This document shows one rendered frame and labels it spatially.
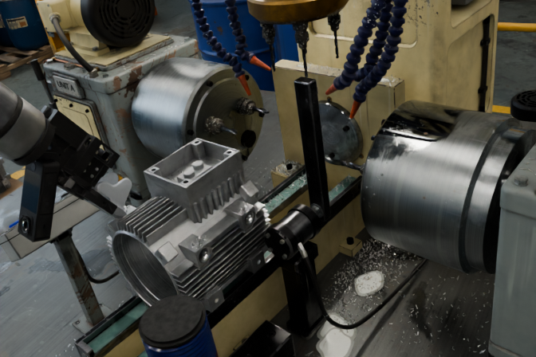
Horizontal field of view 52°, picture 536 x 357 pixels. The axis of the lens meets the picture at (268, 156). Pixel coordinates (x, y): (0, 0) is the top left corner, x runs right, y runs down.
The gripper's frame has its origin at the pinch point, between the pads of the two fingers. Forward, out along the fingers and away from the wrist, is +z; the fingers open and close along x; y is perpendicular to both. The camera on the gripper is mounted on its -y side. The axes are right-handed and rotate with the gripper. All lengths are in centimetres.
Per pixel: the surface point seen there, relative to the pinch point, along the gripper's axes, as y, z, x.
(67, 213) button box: -3.5, 1.7, 13.7
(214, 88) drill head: 33.6, 15.2, 14.8
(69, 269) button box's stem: -11.6, 9.7, 14.8
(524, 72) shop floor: 222, 257, 45
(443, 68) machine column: 56, 28, -24
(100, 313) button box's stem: -16.3, 21.8, 14.7
